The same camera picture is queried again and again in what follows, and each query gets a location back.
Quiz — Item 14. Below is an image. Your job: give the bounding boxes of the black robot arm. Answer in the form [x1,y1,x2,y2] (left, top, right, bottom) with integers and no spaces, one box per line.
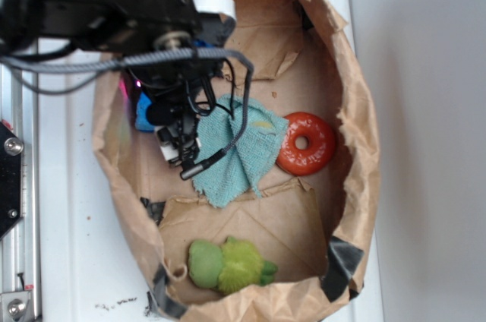
[1,0,235,129]

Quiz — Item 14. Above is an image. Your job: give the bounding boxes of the grey braided cable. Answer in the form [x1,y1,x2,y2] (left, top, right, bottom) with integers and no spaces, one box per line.
[0,48,255,181]

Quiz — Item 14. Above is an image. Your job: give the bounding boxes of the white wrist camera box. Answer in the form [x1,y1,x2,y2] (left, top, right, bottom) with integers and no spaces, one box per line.
[154,125,200,166]

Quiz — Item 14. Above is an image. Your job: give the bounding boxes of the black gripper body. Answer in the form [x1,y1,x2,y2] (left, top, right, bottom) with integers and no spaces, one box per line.
[125,48,222,127]

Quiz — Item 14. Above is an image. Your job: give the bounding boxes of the silver corner bracket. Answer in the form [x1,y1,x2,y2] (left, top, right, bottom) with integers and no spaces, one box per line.
[1,291,33,322]

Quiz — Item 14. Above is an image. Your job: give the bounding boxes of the black mounting plate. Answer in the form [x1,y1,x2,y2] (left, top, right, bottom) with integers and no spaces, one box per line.
[0,120,24,240]

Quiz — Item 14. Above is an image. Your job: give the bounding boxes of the aluminium frame rail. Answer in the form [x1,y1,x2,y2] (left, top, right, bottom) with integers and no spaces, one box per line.
[1,66,42,321]

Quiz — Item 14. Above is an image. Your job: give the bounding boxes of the brown paper bag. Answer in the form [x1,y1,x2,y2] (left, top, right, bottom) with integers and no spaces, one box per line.
[92,0,380,321]

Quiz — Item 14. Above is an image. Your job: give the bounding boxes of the green plush toy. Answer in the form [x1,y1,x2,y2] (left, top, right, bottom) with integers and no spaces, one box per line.
[188,236,278,295]

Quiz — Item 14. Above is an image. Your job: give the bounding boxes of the red ring donut toy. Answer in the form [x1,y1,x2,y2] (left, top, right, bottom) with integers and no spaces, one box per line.
[276,112,336,176]

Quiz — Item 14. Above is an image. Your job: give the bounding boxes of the blue sponge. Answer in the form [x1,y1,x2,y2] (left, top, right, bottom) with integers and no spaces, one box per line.
[134,92,155,132]

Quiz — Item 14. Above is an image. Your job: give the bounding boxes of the teal terry cloth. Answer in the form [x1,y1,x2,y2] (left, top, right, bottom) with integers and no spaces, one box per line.
[192,94,289,208]

